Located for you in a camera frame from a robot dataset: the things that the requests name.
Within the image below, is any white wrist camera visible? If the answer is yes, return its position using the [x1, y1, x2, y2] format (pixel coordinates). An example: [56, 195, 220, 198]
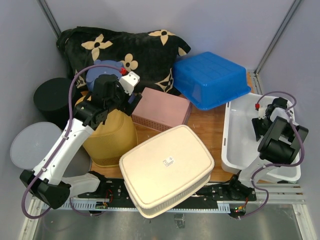
[255, 103, 268, 120]
[119, 71, 140, 96]

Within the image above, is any black large bucket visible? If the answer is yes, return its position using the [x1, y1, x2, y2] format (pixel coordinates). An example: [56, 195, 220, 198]
[33, 77, 72, 130]

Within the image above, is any grey bucket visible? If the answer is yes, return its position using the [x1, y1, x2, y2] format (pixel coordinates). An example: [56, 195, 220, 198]
[10, 122, 92, 178]

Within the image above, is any blue bucket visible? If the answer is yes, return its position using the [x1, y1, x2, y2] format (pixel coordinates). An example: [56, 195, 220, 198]
[86, 59, 124, 92]

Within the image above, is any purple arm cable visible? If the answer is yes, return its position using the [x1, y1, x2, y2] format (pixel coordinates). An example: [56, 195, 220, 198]
[237, 91, 306, 221]
[21, 63, 126, 220]

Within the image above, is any black mounting rail plate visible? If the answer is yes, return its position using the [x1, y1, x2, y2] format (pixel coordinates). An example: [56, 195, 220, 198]
[77, 175, 257, 205]

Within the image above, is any pink small tray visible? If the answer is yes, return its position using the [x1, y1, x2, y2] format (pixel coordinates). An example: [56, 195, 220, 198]
[131, 87, 192, 132]

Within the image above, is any blue rimmed white tub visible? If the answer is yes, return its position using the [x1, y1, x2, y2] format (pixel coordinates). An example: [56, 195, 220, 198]
[221, 93, 301, 183]

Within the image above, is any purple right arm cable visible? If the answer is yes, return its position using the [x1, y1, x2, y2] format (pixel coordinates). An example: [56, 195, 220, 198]
[237, 91, 306, 221]

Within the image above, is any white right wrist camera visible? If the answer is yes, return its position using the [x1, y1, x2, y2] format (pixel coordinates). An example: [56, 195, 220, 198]
[255, 103, 268, 120]

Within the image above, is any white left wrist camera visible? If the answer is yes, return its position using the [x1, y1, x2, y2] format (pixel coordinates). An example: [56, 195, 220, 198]
[119, 71, 140, 96]

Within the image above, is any yellow slatted basket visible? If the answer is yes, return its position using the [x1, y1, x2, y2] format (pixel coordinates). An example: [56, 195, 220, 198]
[83, 109, 138, 168]

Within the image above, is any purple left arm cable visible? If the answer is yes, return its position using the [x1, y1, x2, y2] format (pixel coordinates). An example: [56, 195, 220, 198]
[21, 63, 126, 220]

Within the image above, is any right aluminium frame rail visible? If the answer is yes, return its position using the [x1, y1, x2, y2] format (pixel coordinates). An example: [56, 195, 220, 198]
[253, 0, 306, 76]

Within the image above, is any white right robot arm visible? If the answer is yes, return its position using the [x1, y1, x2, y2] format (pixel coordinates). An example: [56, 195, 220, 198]
[219, 93, 309, 201]

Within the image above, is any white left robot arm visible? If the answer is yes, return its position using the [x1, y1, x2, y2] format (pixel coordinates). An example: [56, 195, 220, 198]
[19, 71, 142, 209]

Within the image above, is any beige perforated basket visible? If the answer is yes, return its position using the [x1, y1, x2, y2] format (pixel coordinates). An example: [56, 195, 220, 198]
[119, 124, 215, 219]

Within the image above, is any black floral pillow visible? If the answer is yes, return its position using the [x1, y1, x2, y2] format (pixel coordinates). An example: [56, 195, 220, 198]
[56, 26, 191, 96]

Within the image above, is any aluminium frame rail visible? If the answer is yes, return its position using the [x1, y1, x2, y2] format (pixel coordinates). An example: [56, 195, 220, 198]
[253, 0, 306, 76]
[35, 0, 62, 39]

